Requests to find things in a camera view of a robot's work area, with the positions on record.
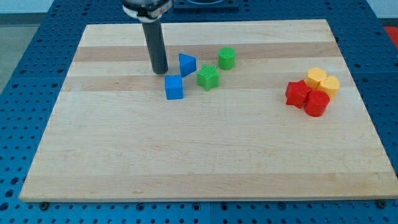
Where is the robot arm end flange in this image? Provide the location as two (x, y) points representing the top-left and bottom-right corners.
(121, 0), (173, 23)

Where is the green star block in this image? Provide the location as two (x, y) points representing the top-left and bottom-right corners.
(197, 64), (220, 91)

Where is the red star block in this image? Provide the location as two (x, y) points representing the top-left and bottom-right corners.
(285, 80), (313, 109)

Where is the blue cube block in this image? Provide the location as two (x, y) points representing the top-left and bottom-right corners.
(164, 75), (184, 100)

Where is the blue triangle block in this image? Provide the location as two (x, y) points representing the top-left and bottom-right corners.
(178, 54), (197, 77)

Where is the wooden board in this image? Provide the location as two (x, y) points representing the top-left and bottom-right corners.
(20, 19), (397, 202)

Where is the green cylinder block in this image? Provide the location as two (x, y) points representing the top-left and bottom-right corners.
(218, 47), (236, 70)

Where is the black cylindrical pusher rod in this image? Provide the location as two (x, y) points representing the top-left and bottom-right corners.
(142, 19), (169, 74)

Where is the red cylinder block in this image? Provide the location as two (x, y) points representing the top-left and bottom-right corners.
(304, 90), (330, 117)

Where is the yellow hexagon block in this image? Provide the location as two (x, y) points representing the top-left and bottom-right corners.
(304, 67), (327, 90)

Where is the yellow cylinder block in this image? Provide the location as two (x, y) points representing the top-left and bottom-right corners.
(317, 75), (340, 100)

